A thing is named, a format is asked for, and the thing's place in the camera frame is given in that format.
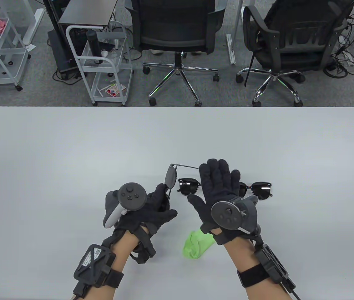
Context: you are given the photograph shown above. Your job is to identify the person's left hand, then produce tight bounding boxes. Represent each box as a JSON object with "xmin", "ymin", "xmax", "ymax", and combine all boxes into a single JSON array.
[{"xmin": 114, "ymin": 183, "xmax": 178, "ymax": 238}]

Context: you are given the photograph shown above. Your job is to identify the person's right hand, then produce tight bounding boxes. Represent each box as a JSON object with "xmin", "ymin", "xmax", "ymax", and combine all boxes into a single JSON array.
[{"xmin": 187, "ymin": 159, "xmax": 262, "ymax": 245}]

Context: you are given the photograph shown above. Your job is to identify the grey handheld controller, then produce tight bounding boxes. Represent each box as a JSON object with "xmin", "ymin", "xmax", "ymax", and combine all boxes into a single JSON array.
[
  {"xmin": 103, "ymin": 182, "xmax": 148, "ymax": 228},
  {"xmin": 210, "ymin": 195, "xmax": 259, "ymax": 234}
]

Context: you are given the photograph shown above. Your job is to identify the black square sunglasses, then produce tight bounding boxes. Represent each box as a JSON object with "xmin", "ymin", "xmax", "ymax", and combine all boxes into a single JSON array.
[
  {"xmin": 177, "ymin": 177, "xmax": 203, "ymax": 197},
  {"xmin": 239, "ymin": 181, "xmax": 273, "ymax": 200}
]

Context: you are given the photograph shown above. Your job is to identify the black rounded sunglasses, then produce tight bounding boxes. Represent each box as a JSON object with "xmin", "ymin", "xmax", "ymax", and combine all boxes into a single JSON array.
[{"xmin": 164, "ymin": 163, "xmax": 201, "ymax": 203}]

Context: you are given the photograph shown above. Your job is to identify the green cleaning cloth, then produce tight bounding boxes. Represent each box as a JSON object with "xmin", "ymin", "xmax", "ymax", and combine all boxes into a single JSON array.
[{"xmin": 182, "ymin": 229, "xmax": 215, "ymax": 259}]

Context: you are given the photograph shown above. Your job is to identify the black glove sensor module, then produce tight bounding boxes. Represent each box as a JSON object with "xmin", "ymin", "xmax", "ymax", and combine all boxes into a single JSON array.
[
  {"xmin": 213, "ymin": 231, "xmax": 237, "ymax": 246},
  {"xmin": 130, "ymin": 230, "xmax": 158, "ymax": 264}
]

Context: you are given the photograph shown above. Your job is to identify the red and white packet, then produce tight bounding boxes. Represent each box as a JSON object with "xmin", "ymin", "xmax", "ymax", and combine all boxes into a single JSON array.
[{"xmin": 104, "ymin": 84, "xmax": 126, "ymax": 97}]

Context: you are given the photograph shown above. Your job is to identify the white metal desk leg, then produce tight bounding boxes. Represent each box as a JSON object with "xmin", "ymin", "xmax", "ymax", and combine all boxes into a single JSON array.
[{"xmin": 225, "ymin": 0, "xmax": 245, "ymax": 65}]

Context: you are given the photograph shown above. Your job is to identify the black ribbed office chair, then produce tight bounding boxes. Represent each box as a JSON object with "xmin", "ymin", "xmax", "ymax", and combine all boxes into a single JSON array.
[{"xmin": 236, "ymin": 0, "xmax": 354, "ymax": 107}]

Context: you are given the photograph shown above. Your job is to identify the black mesh office chair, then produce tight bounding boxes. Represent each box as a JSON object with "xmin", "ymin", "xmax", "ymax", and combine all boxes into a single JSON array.
[{"xmin": 125, "ymin": 0, "xmax": 229, "ymax": 107}]

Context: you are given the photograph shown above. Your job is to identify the white power strip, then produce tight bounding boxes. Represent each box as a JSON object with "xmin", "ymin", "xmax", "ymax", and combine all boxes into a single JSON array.
[{"xmin": 340, "ymin": 50, "xmax": 354, "ymax": 66}]

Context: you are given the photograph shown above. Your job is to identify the black bottle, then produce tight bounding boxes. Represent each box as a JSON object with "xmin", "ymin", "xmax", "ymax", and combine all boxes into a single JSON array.
[{"xmin": 86, "ymin": 30, "xmax": 104, "ymax": 65}]

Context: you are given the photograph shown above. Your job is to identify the black computer tower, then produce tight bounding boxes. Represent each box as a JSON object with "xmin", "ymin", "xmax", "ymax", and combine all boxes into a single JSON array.
[{"xmin": 47, "ymin": 29, "xmax": 82, "ymax": 80}]

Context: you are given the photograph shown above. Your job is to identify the dark side table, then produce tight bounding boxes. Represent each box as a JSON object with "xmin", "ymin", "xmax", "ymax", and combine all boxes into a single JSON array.
[{"xmin": 58, "ymin": 0, "xmax": 119, "ymax": 30}]

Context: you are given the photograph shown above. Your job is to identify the white desk foot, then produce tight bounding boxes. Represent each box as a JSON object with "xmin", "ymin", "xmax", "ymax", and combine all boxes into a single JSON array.
[{"xmin": 24, "ymin": 8, "xmax": 45, "ymax": 46}]

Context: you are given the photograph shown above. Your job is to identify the black hanging strap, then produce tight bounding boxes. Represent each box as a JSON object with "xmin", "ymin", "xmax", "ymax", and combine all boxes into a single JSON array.
[{"xmin": 244, "ymin": 52, "xmax": 256, "ymax": 88}]

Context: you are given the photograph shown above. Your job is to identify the black cable bundle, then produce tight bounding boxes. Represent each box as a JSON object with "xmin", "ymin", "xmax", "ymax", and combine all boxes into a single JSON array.
[{"xmin": 322, "ymin": 0, "xmax": 354, "ymax": 78}]

